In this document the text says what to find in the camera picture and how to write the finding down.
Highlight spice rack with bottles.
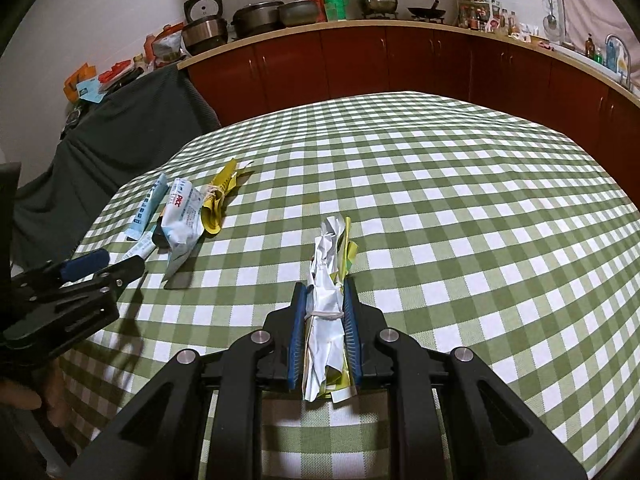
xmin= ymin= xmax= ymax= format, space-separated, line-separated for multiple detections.
xmin=457 ymin=0 xmax=493 ymax=31

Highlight yellow wrapper bundle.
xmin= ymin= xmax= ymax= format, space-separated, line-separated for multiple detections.
xmin=200 ymin=157 xmax=254 ymax=236

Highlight red packet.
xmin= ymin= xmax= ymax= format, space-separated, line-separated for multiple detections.
xmin=98 ymin=60 xmax=133 ymax=84

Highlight white paper bundle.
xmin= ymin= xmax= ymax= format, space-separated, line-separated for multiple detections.
xmin=302 ymin=215 xmax=360 ymax=403

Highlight orange paper bag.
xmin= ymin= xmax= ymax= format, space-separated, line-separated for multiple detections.
xmin=64 ymin=62 xmax=96 ymax=101

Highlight light blue tube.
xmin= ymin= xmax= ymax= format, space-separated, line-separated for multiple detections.
xmin=125 ymin=172 xmax=168 ymax=241

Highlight person's left hand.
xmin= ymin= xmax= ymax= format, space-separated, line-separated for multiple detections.
xmin=0 ymin=365 xmax=68 ymax=426

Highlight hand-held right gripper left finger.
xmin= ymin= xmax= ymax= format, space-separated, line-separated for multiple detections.
xmin=75 ymin=281 xmax=307 ymax=480

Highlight black wok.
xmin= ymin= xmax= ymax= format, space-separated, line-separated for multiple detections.
xmin=407 ymin=2 xmax=447 ymax=21

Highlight beige countertop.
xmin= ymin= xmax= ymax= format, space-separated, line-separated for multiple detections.
xmin=177 ymin=19 xmax=640 ymax=106

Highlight white blue snack packet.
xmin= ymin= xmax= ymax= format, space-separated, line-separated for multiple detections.
xmin=162 ymin=177 xmax=206 ymax=281

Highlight black lidded pot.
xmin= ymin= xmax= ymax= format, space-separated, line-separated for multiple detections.
xmin=230 ymin=1 xmax=286 ymax=39

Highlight red lower cabinets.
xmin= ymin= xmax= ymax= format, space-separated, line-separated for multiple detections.
xmin=187 ymin=25 xmax=640 ymax=133

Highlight grey bowl pot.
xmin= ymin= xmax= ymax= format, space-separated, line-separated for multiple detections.
xmin=277 ymin=0 xmax=323 ymax=29

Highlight steel faucet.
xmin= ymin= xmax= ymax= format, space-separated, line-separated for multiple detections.
xmin=604 ymin=35 xmax=634 ymax=84

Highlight pink window curtain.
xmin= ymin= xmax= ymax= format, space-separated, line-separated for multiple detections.
xmin=552 ymin=0 xmax=638 ymax=58

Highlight row of sauce bottles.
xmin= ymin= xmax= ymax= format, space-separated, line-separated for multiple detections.
xmin=492 ymin=0 xmax=524 ymax=36

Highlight silver black rice cooker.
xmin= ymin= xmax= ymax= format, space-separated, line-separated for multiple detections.
xmin=182 ymin=0 xmax=229 ymax=56

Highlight printed snack bag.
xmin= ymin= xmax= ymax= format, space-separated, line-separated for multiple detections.
xmin=151 ymin=27 xmax=186 ymax=64

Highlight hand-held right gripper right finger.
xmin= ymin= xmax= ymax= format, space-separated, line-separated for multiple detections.
xmin=342 ymin=277 xmax=588 ymax=480

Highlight dark green blanket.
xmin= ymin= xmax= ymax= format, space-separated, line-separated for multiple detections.
xmin=10 ymin=65 xmax=221 ymax=271

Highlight green checked tablecloth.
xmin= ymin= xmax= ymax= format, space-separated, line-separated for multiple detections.
xmin=60 ymin=91 xmax=632 ymax=480

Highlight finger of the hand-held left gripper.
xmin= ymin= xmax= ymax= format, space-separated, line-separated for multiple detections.
xmin=60 ymin=256 xmax=147 ymax=306
xmin=10 ymin=249 xmax=110 ymax=293

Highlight teal white toothpaste tube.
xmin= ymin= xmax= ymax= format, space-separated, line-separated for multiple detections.
xmin=120 ymin=230 xmax=158 ymax=264

